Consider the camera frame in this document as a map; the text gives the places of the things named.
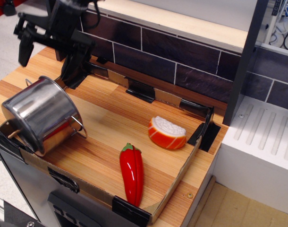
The cardboard fence with black tape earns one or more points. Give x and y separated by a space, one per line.
80 181

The white sink drainboard unit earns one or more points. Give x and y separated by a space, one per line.
253 157

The dark grey vertical post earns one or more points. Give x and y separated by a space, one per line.
239 84

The black wheel on floor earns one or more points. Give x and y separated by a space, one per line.
8 8

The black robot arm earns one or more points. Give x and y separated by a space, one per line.
58 30

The shiny metal pot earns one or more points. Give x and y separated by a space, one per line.
43 116

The red toy chili pepper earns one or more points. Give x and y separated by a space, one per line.
132 169

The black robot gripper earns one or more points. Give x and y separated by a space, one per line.
34 29

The toy salmon sushi piece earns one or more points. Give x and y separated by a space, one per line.
166 134

